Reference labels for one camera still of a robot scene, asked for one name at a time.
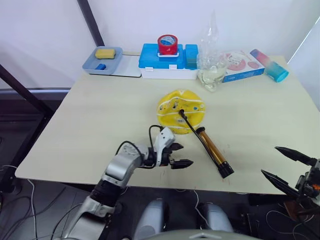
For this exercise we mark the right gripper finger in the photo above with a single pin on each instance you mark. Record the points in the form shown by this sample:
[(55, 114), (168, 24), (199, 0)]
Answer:
[(293, 153), (278, 182)]

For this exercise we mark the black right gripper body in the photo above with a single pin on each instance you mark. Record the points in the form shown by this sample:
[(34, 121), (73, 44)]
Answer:
[(307, 182)]

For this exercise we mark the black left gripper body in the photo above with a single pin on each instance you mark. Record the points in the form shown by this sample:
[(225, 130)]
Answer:
[(166, 156)]

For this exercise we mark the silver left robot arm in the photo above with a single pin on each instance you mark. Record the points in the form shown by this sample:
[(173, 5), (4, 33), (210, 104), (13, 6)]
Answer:
[(120, 167)]

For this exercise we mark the deflated yellow ball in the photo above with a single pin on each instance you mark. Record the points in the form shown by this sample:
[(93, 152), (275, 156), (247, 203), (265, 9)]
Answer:
[(170, 120)]

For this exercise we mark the grey rounded robot knee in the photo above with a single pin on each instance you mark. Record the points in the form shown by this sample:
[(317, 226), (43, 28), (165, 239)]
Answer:
[(216, 217), (152, 220)]

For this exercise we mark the clear plastic bag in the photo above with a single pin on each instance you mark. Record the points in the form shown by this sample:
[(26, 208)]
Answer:
[(211, 67)]

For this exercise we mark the pink to blue cylinder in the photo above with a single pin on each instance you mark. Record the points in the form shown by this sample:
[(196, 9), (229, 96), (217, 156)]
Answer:
[(271, 66)]

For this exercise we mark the small blue box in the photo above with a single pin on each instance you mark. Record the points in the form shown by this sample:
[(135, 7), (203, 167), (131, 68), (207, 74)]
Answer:
[(191, 56)]

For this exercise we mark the white flat board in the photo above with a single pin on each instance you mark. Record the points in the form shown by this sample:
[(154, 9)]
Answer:
[(128, 66)]

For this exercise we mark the white box with blue lid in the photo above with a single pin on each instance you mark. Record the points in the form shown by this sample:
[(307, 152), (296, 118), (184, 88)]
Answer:
[(150, 56)]

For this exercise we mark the flat white box pink print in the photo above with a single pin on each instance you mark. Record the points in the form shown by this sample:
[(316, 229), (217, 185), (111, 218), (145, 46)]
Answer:
[(237, 65)]

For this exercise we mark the red tape roll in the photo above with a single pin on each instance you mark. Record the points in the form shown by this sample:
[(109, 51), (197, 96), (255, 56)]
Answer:
[(167, 45)]

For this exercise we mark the light blue plastic tray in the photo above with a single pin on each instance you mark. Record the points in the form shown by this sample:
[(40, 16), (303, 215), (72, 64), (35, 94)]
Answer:
[(110, 65)]

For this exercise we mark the small blue block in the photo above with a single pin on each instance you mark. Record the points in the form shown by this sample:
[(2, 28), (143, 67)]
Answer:
[(100, 67)]

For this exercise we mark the yellow sponge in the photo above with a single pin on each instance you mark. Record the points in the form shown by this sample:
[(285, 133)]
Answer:
[(105, 54)]

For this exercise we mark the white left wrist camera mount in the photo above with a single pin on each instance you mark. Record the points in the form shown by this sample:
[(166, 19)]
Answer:
[(165, 137)]

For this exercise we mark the dark slanted frame bar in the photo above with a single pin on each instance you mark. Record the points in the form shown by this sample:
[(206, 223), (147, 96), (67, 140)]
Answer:
[(91, 22), (22, 88)]

